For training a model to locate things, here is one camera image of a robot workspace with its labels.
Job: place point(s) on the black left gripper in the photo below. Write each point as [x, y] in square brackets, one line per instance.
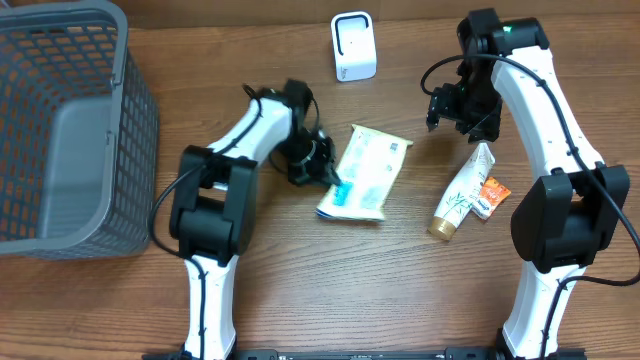
[320, 167]

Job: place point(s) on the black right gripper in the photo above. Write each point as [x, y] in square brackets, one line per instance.
[443, 105]

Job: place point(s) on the yellow snack bag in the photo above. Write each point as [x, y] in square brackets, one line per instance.
[367, 171]

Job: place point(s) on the white bamboo print tube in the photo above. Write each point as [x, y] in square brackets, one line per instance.
[461, 193]

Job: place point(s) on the small orange packet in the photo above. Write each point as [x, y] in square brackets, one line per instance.
[492, 194]

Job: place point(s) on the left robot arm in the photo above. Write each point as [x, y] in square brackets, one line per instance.
[213, 212]

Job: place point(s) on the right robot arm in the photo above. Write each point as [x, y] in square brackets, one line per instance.
[576, 199]

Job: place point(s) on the white barcode scanner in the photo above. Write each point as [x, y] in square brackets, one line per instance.
[354, 47]

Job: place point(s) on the dark grey plastic basket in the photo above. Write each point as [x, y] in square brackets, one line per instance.
[79, 134]

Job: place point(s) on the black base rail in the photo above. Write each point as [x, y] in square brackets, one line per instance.
[370, 355]

